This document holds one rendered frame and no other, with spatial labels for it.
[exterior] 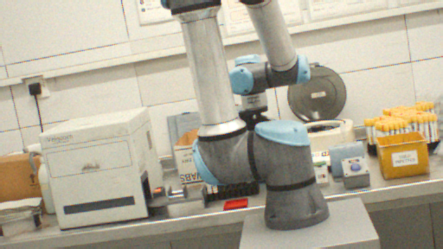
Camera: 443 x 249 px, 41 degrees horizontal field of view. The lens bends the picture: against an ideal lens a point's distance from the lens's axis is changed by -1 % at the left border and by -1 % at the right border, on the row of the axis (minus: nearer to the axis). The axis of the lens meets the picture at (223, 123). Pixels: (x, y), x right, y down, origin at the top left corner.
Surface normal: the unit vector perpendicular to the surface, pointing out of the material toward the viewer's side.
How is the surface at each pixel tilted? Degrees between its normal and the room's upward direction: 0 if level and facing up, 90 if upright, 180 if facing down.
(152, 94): 90
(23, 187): 92
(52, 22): 90
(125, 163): 90
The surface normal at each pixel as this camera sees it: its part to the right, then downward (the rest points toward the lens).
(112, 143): -0.09, 0.17
